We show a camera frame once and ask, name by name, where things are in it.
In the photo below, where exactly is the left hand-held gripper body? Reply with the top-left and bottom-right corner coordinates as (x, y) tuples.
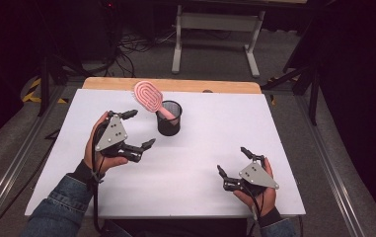
(94, 111), (144, 164)

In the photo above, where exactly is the black metal stand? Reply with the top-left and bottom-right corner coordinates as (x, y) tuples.
(37, 53), (89, 119)
(260, 60), (322, 126)

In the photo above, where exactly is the person's right hand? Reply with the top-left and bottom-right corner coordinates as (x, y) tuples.
(232, 156), (278, 218)

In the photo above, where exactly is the yellow black hazard tape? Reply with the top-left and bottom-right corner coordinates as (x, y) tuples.
(22, 76), (69, 105)

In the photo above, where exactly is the grey metal desk frame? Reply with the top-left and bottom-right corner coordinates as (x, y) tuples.
(171, 4), (266, 79)

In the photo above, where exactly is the person's left hand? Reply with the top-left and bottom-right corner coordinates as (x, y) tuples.
(83, 111), (130, 175)

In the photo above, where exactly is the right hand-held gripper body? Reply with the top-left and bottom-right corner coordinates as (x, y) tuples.
(222, 154), (280, 198)

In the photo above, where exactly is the pink hairbrush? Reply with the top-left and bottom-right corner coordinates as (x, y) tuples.
(132, 80), (180, 126)

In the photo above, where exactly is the aluminium rail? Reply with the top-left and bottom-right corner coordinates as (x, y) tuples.
(0, 84), (69, 233)
(294, 94), (367, 237)

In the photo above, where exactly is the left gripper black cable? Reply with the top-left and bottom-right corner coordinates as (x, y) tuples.
(90, 119), (112, 237)

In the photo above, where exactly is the bundle of black floor cables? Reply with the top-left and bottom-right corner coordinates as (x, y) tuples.
(101, 28), (179, 79)

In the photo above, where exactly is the white board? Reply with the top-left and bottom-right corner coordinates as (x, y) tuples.
(24, 88), (307, 220)

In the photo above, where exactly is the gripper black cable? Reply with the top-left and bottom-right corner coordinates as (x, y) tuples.
(245, 184), (266, 237)
(90, 119), (112, 237)

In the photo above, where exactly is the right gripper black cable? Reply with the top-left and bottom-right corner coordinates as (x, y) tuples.
(245, 184), (266, 237)

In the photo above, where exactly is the black mesh pen holder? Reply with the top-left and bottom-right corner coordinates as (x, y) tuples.
(155, 100), (184, 137)

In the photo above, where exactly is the wooden table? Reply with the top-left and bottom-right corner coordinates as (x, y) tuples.
(81, 76), (263, 95)

